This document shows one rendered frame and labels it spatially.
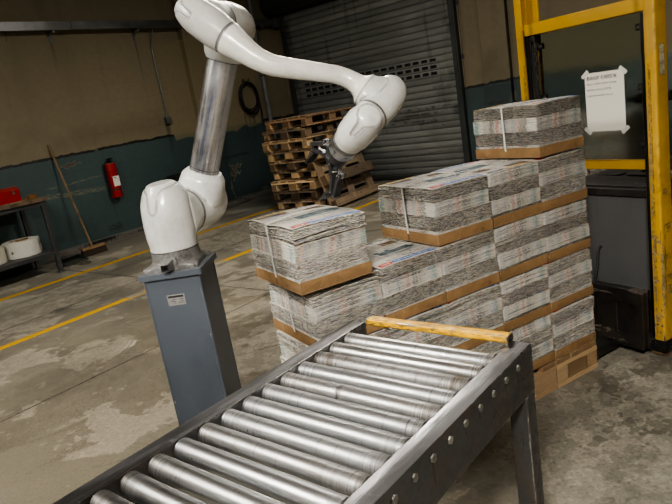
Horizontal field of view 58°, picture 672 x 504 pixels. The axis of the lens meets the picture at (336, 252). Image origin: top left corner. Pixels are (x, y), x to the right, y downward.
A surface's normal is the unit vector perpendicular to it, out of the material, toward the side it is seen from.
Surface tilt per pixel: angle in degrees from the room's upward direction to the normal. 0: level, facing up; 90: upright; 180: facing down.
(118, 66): 90
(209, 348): 90
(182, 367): 90
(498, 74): 90
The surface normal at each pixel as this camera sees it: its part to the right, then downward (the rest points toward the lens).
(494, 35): -0.62, 0.29
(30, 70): 0.77, 0.03
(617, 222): -0.84, 0.25
